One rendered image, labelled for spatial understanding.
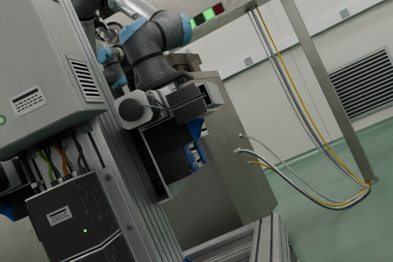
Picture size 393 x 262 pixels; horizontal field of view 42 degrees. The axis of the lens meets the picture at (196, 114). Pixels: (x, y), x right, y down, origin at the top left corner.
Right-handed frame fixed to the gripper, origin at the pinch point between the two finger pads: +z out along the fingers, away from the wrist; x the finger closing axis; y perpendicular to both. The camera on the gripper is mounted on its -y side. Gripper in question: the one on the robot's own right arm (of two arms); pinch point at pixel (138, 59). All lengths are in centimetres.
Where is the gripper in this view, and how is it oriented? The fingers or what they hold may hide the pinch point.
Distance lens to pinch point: 261.8
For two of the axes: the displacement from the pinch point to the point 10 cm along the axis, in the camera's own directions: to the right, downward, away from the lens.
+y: -4.1, -9.1, 0.5
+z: 3.3, -1.0, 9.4
